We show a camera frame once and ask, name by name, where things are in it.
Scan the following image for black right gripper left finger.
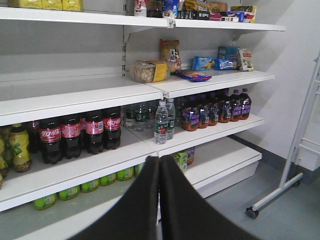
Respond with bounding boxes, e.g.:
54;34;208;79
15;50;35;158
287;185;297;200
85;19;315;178
69;156;160;240

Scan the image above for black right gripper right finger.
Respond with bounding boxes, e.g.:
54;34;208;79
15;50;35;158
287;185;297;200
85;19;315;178
159;155;257;240

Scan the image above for dark cola bottle red label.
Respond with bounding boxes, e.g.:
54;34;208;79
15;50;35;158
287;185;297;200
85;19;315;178
102;106;121;150
84;110;104;155
39;117;63;165
60;114;81;159

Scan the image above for clear water bottle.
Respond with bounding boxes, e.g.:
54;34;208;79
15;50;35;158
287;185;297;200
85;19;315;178
154;100;168;145
165;98;176;140

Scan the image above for white metal shelving unit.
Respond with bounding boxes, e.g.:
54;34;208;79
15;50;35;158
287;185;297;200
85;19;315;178
0;0;286;240

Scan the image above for white wheeled whiteboard stand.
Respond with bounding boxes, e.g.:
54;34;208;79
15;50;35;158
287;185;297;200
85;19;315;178
245;56;320;220

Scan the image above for yellow iced tea bottle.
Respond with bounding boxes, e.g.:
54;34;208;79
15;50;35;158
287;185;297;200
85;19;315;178
9;123;32;173

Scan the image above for blue snack bag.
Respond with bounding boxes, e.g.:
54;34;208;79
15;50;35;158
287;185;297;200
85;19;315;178
175;70;212;82

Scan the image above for clear cookie box yellow label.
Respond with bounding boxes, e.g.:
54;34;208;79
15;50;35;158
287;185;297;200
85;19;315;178
130;60;168;84

